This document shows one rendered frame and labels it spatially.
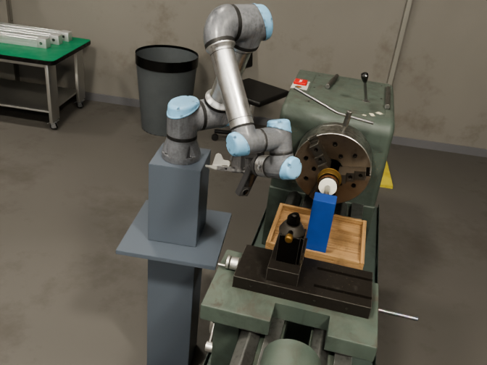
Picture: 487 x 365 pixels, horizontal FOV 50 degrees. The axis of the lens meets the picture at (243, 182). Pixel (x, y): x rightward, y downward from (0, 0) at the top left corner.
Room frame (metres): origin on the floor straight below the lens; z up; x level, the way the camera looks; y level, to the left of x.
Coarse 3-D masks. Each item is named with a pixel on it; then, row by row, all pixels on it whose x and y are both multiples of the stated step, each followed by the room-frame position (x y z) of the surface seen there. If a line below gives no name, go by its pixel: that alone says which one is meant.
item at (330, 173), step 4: (328, 168) 1.79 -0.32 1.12; (320, 172) 1.79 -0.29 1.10; (324, 172) 1.77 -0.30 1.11; (328, 172) 1.76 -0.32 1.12; (332, 172) 1.76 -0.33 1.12; (336, 172) 1.78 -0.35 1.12; (320, 176) 1.76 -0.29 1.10; (324, 176) 1.74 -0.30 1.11; (328, 176) 1.74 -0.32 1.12; (332, 176) 1.74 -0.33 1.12; (336, 176) 1.75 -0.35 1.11; (340, 176) 1.78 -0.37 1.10; (320, 180) 1.73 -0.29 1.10; (336, 180) 1.73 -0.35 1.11; (340, 180) 1.78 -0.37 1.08; (336, 184) 1.72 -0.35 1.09; (340, 184) 1.78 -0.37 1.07
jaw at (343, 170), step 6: (342, 168) 1.84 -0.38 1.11; (348, 168) 1.84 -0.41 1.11; (354, 168) 1.84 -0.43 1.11; (360, 168) 1.83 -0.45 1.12; (366, 168) 1.84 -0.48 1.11; (342, 174) 1.79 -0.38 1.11; (348, 174) 1.80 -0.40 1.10; (354, 174) 1.81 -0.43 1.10; (360, 174) 1.81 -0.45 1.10; (366, 174) 1.84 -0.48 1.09; (342, 180) 1.78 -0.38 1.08; (348, 180) 1.80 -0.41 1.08
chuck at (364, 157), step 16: (320, 128) 1.95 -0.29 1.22; (336, 128) 1.92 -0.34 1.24; (304, 144) 1.89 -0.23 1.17; (336, 144) 1.87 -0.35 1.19; (352, 144) 1.86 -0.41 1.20; (304, 160) 1.89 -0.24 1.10; (336, 160) 1.87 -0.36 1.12; (352, 160) 1.85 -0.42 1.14; (368, 160) 1.84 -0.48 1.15; (304, 176) 1.89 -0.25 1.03; (368, 176) 1.84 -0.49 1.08; (304, 192) 1.88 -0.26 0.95; (336, 192) 1.86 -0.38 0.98; (352, 192) 1.85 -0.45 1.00
